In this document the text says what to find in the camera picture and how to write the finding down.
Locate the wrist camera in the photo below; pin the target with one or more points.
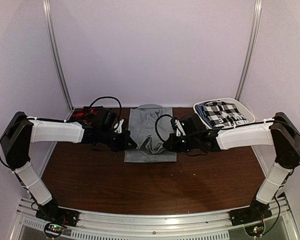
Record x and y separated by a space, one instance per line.
177 127
120 126

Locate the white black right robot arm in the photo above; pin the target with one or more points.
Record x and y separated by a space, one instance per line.
190 133

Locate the aluminium corner post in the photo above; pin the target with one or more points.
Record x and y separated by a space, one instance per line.
55 53
254 31

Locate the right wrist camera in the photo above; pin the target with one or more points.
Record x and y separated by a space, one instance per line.
177 127

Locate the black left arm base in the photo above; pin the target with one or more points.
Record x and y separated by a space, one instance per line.
58 220

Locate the blue plaid shirt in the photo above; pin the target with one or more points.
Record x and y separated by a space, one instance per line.
199 107

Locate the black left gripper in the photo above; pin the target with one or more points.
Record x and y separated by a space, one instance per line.
125 140

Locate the black white checked shirt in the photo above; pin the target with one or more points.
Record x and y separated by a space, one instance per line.
222 114

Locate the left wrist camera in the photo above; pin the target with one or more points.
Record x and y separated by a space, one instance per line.
120 126

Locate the left aluminium corner post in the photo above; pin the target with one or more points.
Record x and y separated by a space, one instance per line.
55 53

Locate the grey long sleeve shirt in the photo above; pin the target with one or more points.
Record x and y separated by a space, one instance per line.
149 126

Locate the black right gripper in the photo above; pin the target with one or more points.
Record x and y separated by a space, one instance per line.
173 147

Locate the red black plaid shirt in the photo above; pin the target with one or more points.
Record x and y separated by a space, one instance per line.
85 114

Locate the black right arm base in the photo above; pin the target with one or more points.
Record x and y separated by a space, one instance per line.
252 217

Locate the white laundry basket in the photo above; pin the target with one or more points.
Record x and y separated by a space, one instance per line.
245 111

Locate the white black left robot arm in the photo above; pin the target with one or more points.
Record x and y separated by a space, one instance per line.
104 127

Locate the right aluminium corner post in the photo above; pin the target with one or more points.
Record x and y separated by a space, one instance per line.
254 31

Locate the aluminium front rail frame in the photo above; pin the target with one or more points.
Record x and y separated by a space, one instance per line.
211 225

